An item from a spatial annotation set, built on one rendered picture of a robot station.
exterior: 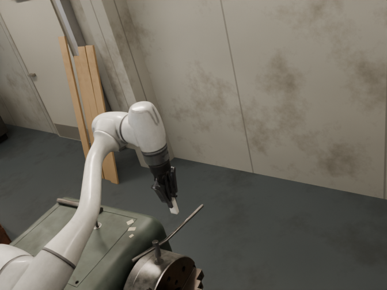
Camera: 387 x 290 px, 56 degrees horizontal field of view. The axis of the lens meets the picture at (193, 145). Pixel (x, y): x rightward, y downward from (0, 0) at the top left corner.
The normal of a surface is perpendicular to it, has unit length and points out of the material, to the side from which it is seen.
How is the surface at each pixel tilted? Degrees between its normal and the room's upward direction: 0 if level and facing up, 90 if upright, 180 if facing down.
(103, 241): 0
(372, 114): 90
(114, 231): 0
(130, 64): 90
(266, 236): 0
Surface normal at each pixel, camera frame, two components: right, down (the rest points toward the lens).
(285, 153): -0.57, 0.52
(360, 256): -0.23, -0.84
